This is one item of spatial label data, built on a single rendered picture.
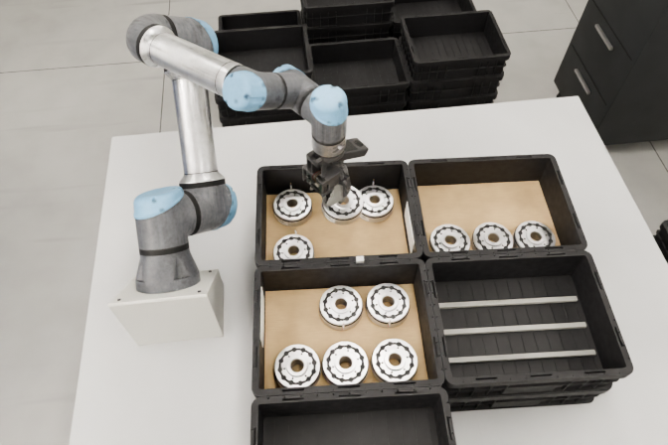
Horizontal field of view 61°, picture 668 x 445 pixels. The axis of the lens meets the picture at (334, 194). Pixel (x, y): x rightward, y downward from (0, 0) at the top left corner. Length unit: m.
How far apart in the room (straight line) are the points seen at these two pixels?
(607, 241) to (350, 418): 0.93
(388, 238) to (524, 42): 2.21
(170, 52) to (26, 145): 1.94
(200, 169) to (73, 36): 2.32
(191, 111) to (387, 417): 0.85
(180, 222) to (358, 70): 1.42
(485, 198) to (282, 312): 0.64
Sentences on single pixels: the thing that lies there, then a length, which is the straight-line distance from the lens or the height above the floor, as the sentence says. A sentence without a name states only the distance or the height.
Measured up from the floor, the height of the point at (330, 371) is 0.86.
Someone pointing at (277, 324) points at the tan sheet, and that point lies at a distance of 1.38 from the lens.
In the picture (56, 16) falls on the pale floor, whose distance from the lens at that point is 3.86.
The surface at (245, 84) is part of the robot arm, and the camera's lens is 1.08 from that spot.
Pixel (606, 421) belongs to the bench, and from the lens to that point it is 1.58.
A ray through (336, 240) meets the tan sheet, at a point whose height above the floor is 0.83.
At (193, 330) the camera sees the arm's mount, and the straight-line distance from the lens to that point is 1.48.
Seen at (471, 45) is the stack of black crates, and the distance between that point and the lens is 2.61.
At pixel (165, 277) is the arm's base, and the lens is 1.37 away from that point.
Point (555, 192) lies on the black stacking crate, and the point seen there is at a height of 0.89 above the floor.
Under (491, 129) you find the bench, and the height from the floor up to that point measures 0.70.
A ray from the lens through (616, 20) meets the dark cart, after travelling 2.66.
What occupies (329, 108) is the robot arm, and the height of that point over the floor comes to 1.30.
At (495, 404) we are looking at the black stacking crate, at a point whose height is 0.74.
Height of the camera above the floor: 2.10
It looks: 54 degrees down
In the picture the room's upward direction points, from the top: straight up
